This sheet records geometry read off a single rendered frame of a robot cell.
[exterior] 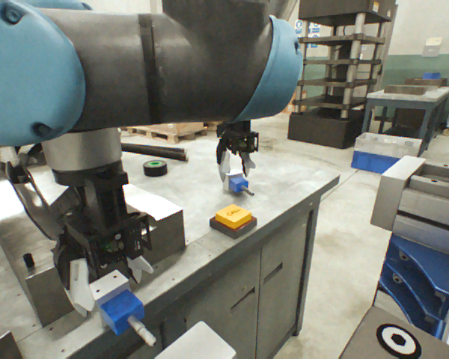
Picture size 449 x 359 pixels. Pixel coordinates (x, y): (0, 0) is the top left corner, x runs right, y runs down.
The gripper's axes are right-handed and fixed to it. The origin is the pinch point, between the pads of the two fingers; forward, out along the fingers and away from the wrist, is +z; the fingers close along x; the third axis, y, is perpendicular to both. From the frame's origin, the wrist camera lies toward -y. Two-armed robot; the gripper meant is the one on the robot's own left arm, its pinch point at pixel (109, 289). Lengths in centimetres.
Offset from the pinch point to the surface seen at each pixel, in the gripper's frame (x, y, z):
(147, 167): 35, -43, 1
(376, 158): 318, -34, 67
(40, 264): -5.7, -7.0, -4.4
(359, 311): 108, 16, 85
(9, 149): 7, -79, -4
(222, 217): 27.4, -2.6, 1.2
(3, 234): -7.0, -21.2, -3.8
